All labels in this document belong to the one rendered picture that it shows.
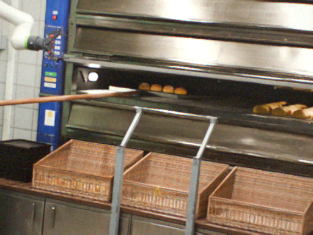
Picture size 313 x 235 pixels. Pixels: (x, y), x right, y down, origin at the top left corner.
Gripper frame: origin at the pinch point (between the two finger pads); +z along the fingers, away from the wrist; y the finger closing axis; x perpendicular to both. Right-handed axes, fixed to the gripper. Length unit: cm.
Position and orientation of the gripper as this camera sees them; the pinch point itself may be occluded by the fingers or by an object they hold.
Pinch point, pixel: (67, 47)
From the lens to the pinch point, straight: 487.3
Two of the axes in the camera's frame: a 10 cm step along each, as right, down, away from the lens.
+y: -1.0, 9.9, 1.4
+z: 9.0, 1.4, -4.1
